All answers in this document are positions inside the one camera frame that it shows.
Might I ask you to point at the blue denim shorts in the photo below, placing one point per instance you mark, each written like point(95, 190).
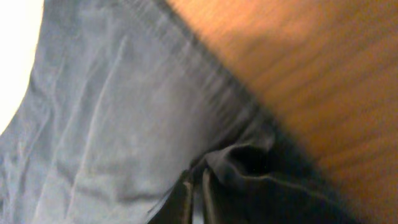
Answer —
point(122, 99)

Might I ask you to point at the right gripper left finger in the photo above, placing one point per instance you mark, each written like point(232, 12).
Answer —
point(177, 209)

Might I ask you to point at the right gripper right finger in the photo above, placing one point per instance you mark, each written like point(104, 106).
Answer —
point(215, 208)

